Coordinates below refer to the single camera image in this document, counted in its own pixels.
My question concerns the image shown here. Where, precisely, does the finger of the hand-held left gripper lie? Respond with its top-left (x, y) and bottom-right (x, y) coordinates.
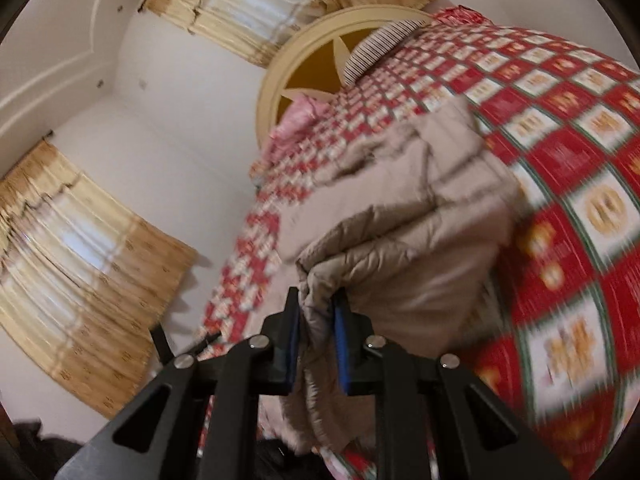
top-left (149, 324), bottom-right (222, 361)

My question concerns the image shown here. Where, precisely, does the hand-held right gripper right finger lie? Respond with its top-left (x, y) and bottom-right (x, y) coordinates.
top-left (332, 290), bottom-right (571, 480)

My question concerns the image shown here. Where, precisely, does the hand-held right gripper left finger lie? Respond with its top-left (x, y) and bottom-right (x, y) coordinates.
top-left (52, 287), bottom-right (303, 480)

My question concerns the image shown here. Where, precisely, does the beige quilted puffer jacket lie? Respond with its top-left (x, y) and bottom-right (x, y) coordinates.
top-left (257, 95), bottom-right (526, 456)

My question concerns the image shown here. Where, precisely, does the dark cloth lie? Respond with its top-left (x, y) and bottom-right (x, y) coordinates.
top-left (12, 420), bottom-right (83, 480)

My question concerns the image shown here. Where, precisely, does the pink pillow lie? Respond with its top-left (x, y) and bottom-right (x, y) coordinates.
top-left (270, 95), bottom-right (326, 143)

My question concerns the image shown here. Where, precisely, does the cream wooden headboard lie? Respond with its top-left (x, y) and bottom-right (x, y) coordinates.
top-left (255, 4), bottom-right (433, 148)

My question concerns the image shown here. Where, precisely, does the red patchwork printed bedspread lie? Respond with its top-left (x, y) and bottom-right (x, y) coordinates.
top-left (197, 5), bottom-right (640, 480)

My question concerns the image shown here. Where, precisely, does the striped grey pillow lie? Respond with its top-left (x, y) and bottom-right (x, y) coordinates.
top-left (342, 17), bottom-right (431, 86)

